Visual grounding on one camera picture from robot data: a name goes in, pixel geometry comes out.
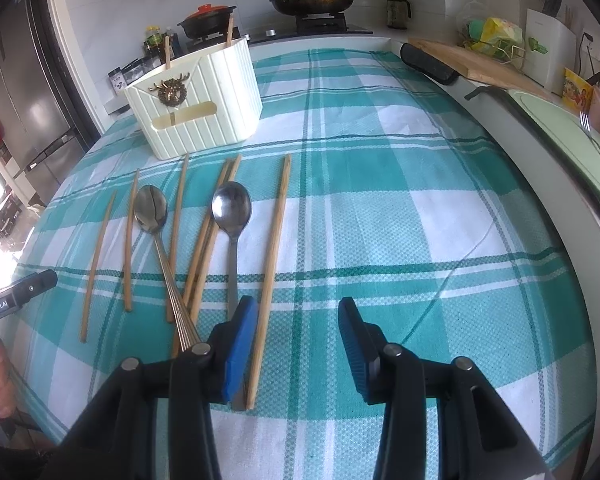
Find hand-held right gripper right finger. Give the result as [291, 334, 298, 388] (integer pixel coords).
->
[338, 297, 551, 480]

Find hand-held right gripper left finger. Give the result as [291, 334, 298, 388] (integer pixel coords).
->
[55, 296, 259, 480]

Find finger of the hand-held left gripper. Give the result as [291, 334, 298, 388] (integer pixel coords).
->
[0, 268, 59, 308]

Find steel spoon with ribbed handle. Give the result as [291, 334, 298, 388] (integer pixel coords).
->
[134, 184, 202, 354]

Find steel spoon with plain handle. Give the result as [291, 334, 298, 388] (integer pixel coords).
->
[211, 181, 253, 412]

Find cream ribbed utensil holder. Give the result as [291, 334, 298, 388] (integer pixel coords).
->
[124, 36, 264, 161]

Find teal plaid tablecloth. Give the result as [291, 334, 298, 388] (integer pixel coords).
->
[10, 47, 598, 480]

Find steel refrigerator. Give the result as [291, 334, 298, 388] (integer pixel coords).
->
[0, 0, 102, 206]

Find sauce bottles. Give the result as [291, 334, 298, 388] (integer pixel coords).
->
[143, 25, 182, 59]

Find black padded case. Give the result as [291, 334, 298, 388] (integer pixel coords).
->
[399, 42, 461, 86]

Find light green cutting board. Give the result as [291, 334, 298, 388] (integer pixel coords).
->
[507, 88, 600, 223]

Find wooden cutting board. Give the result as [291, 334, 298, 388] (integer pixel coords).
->
[407, 36, 552, 102]

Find black pot with orange lid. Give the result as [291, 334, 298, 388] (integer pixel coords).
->
[177, 4, 238, 40]

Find steel fork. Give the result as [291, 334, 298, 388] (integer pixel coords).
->
[578, 111, 600, 188]

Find black gas stove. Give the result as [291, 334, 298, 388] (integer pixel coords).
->
[180, 12, 377, 44]

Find dark kettle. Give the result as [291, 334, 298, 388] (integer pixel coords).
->
[385, 0, 412, 30]

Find yellow snack packet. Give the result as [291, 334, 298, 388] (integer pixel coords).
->
[562, 67, 594, 112]

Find yellow green plastic bag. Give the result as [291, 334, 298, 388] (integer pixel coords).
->
[459, 17, 526, 59]

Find white countertop box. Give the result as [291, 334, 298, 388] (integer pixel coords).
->
[522, 7, 579, 97]

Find black pan handle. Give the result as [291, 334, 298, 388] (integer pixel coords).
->
[463, 85, 507, 102]

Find wall power outlet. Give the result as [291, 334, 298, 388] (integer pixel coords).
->
[579, 29, 600, 62]

